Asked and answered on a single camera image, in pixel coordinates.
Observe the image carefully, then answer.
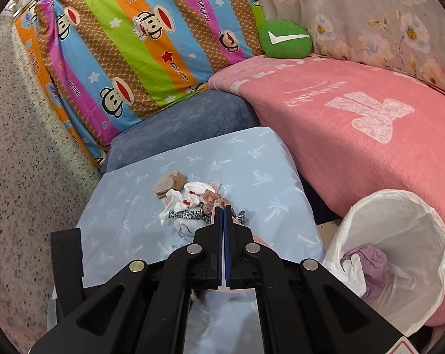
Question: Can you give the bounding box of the white sock with red mark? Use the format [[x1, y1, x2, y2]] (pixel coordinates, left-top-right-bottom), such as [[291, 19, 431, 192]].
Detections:
[[159, 181, 208, 225]]

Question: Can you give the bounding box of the tan cardboard piece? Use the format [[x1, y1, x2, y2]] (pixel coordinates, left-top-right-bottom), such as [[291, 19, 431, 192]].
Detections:
[[316, 218, 343, 237]]

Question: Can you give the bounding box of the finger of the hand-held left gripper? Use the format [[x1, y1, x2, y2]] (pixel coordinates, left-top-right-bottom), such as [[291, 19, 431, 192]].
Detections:
[[50, 229, 86, 321]]

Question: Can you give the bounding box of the leopard print sock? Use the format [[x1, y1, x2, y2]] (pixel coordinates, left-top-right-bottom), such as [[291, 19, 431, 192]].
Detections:
[[169, 208, 245, 229]]

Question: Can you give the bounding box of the white cloth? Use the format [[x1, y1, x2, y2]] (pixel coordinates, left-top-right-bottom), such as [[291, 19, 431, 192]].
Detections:
[[340, 254, 367, 297]]

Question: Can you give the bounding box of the purple cloth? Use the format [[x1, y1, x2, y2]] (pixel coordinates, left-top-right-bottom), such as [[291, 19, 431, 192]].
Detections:
[[342, 246, 389, 305]]

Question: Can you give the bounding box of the floral cloth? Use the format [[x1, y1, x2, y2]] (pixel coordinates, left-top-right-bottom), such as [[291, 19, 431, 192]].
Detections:
[[244, 0, 445, 100]]

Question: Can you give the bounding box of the blue-grey velvet cushion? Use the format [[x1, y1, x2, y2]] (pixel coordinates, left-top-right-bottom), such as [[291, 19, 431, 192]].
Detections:
[[100, 89, 262, 176]]

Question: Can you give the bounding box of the pink blanket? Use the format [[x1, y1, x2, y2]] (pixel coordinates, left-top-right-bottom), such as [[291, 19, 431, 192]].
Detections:
[[208, 53, 445, 329]]

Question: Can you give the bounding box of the light blue palm print sheet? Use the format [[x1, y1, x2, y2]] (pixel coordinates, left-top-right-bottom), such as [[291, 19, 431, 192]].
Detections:
[[49, 126, 326, 303]]

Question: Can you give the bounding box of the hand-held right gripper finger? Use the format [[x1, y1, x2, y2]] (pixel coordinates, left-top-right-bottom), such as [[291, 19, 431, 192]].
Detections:
[[223, 206, 405, 354], [30, 206, 223, 354]]

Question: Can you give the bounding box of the green cushion with white tick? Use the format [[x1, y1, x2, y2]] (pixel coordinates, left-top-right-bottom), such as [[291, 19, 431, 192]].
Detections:
[[258, 20, 313, 60]]

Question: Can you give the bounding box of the pink patterned sock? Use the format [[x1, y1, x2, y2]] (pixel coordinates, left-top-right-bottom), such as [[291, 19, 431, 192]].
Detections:
[[202, 189, 231, 211]]

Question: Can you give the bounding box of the beige mesh sock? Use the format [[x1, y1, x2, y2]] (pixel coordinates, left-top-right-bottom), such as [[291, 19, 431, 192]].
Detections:
[[155, 180, 177, 200]]

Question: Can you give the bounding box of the tan stocking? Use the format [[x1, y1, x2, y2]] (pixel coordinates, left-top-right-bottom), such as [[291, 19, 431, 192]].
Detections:
[[165, 171, 188, 193]]

